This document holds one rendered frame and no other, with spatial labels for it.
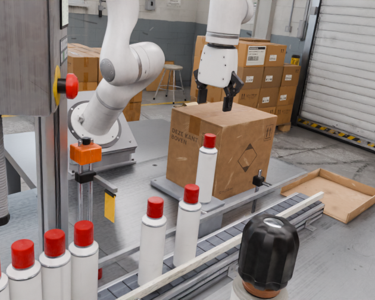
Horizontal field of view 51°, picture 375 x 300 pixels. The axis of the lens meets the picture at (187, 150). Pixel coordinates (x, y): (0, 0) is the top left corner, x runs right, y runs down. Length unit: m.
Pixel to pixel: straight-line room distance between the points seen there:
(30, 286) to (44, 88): 0.31
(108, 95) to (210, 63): 0.45
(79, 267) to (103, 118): 0.81
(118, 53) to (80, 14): 5.27
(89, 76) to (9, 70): 3.55
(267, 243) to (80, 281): 0.35
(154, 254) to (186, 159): 0.58
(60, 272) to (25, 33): 0.38
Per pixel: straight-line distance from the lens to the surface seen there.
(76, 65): 4.05
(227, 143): 1.24
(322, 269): 1.15
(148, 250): 0.82
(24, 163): 1.62
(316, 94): 5.63
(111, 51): 1.23
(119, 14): 1.25
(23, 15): 0.57
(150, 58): 1.28
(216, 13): 1.00
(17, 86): 0.59
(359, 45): 5.33
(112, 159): 1.56
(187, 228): 0.88
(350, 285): 1.13
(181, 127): 1.33
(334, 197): 1.58
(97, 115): 1.44
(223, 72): 1.01
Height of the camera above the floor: 1.45
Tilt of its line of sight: 20 degrees down
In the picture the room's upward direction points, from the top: 6 degrees clockwise
